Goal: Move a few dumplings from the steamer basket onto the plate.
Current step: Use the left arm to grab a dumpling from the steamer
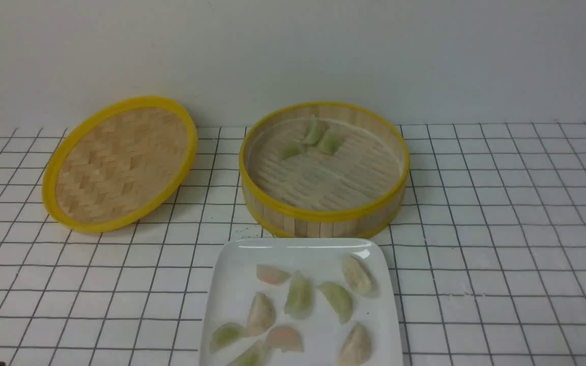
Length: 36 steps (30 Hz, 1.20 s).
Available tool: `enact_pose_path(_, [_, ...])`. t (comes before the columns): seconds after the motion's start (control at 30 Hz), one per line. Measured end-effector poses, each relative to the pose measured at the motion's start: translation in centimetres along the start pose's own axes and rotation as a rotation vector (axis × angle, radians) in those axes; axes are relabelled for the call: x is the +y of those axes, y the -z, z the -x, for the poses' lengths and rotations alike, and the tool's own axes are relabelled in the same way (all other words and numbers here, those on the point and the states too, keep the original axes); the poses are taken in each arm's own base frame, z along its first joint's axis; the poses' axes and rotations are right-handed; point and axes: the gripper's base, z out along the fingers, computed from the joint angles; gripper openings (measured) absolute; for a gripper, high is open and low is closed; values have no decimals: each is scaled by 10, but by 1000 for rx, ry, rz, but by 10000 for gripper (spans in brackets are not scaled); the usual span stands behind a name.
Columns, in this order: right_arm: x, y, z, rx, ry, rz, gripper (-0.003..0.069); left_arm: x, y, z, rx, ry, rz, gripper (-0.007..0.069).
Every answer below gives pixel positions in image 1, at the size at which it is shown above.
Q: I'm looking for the green dumpling steamer back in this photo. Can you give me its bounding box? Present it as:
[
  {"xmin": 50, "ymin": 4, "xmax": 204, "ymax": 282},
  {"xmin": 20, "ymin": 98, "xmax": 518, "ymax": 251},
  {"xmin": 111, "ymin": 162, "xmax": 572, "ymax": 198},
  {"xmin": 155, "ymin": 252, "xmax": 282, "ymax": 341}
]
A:
[{"xmin": 301, "ymin": 114, "xmax": 326, "ymax": 146}]

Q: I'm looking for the green dumpling steamer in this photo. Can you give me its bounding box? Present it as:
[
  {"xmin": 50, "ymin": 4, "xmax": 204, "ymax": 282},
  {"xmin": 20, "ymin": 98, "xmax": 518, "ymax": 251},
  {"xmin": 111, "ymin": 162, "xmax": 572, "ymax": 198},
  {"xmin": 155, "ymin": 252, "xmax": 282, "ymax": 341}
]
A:
[
  {"xmin": 279, "ymin": 144, "xmax": 306, "ymax": 161},
  {"xmin": 316, "ymin": 129, "xmax": 342, "ymax": 156},
  {"xmin": 301, "ymin": 114, "xmax": 326, "ymax": 146}
]

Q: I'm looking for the pink dumpling plate top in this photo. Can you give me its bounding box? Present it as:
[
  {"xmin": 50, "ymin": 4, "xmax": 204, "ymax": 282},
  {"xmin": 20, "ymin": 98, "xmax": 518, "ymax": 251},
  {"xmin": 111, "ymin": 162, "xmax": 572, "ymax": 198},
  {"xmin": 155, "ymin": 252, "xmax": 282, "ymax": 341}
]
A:
[{"xmin": 256, "ymin": 264, "xmax": 291, "ymax": 286}]

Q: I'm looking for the pink dumpling plate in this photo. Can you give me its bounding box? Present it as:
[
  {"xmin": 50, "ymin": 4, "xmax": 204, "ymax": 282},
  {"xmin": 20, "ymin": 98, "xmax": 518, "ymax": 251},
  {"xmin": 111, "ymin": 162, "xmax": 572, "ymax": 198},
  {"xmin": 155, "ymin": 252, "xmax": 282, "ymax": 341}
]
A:
[
  {"xmin": 256, "ymin": 264, "xmax": 291, "ymax": 286},
  {"xmin": 266, "ymin": 325, "xmax": 303, "ymax": 353}
]

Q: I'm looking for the pale dumpling plate right top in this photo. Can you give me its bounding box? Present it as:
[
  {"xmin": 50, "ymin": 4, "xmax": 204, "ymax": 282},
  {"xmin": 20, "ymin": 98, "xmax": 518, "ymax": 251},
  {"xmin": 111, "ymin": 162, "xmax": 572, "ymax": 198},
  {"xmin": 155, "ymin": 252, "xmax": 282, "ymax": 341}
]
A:
[{"xmin": 341, "ymin": 254, "xmax": 374, "ymax": 296}]

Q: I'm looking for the pale dumpling plate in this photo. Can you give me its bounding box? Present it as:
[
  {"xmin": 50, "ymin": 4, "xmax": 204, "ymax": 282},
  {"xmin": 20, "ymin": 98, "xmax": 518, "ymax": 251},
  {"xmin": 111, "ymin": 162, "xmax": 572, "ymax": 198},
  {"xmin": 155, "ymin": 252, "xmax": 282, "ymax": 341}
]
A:
[
  {"xmin": 246, "ymin": 292, "xmax": 277, "ymax": 337},
  {"xmin": 341, "ymin": 254, "xmax": 374, "ymax": 296},
  {"xmin": 337, "ymin": 322, "xmax": 372, "ymax": 365}
]

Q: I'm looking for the white square plate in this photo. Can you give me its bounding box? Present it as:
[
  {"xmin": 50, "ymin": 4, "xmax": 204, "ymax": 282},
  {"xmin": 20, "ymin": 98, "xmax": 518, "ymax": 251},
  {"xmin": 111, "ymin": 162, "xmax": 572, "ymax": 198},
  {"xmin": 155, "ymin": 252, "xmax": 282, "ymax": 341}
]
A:
[{"xmin": 198, "ymin": 238, "xmax": 406, "ymax": 365}]

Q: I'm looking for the green dumpling plate centre right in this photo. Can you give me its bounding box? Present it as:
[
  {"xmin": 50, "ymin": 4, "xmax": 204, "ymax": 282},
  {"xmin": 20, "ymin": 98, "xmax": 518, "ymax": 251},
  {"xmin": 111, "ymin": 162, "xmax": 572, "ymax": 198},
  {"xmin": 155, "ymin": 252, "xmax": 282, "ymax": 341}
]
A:
[{"xmin": 318, "ymin": 281, "xmax": 354, "ymax": 324}]

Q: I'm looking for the pale dumpling plate centre left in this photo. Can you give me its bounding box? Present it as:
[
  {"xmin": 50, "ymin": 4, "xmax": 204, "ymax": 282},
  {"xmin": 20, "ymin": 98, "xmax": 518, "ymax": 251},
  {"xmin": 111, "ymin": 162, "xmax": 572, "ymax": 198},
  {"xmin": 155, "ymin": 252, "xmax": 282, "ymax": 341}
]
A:
[{"xmin": 246, "ymin": 292, "xmax": 277, "ymax": 337}]

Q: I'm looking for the pink dumpling plate bottom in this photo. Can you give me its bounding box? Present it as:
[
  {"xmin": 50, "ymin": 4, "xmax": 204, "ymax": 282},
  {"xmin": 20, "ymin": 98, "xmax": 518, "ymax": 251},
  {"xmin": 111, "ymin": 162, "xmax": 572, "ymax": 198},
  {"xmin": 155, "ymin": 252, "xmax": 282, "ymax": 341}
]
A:
[{"xmin": 266, "ymin": 325, "xmax": 303, "ymax": 353}]

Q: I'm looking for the green dumpling plate lower left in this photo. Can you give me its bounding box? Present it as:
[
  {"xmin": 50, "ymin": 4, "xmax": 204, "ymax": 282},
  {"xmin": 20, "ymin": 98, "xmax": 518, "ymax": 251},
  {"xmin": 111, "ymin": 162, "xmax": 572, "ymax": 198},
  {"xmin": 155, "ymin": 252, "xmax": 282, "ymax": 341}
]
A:
[{"xmin": 209, "ymin": 322, "xmax": 246, "ymax": 354}]

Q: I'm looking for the green dumpling plate bottom edge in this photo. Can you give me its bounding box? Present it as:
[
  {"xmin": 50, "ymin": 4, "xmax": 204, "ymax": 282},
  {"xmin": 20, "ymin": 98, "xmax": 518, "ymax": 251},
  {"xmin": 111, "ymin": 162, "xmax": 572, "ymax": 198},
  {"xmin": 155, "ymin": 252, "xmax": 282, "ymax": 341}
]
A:
[{"xmin": 227, "ymin": 340, "xmax": 271, "ymax": 366}]

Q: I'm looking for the pale dumpling plate lower right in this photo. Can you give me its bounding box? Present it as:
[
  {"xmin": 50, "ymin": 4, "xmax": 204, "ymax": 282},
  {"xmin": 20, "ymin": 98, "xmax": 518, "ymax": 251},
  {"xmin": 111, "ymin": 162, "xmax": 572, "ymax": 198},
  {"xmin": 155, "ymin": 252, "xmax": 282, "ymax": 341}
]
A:
[{"xmin": 337, "ymin": 322, "xmax": 372, "ymax": 365}]

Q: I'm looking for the yellow-rimmed bamboo steamer basket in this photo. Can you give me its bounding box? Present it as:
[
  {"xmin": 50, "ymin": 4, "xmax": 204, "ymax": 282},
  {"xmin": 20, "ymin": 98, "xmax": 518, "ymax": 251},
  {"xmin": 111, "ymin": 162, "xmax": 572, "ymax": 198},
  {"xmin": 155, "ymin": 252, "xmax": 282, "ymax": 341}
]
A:
[{"xmin": 238, "ymin": 102, "xmax": 410, "ymax": 238}]

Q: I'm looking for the yellow-rimmed bamboo steamer lid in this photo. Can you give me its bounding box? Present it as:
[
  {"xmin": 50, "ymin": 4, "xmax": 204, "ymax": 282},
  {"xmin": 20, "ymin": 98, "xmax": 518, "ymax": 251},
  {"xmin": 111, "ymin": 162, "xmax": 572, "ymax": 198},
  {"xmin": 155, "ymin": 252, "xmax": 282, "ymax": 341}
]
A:
[{"xmin": 42, "ymin": 97, "xmax": 198, "ymax": 232}]

